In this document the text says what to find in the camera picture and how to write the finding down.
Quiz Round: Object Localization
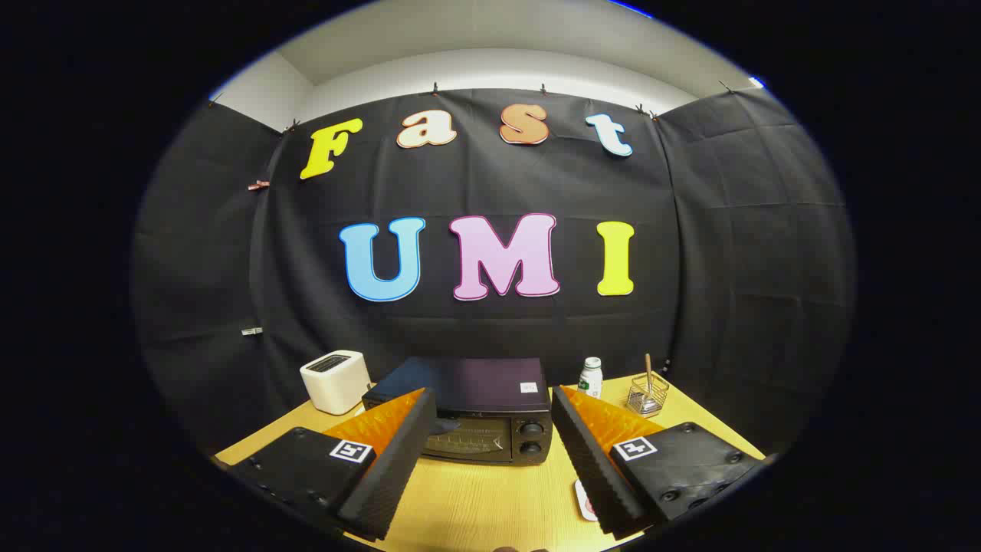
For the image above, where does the white bread toaster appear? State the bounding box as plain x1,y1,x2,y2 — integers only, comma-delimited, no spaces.
300,350,372,416

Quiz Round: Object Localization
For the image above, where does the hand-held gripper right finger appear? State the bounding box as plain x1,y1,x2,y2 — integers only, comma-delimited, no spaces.
551,385,767,540

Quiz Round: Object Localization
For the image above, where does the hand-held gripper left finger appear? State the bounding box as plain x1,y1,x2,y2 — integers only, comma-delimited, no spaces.
228,387,438,541

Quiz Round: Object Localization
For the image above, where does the black backdrop cloth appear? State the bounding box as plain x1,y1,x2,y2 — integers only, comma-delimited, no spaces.
130,86,855,453

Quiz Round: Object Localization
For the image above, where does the white square plate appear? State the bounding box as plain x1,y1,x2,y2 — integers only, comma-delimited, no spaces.
574,479,599,523

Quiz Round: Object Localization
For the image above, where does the metal wire utensil holder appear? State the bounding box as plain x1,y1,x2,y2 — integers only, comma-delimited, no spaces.
627,373,670,417

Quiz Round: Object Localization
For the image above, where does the white bottle green label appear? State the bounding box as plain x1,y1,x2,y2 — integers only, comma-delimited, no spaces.
577,356,604,399

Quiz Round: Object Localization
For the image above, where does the black toaster oven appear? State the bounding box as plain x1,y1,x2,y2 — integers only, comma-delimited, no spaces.
362,356,554,465

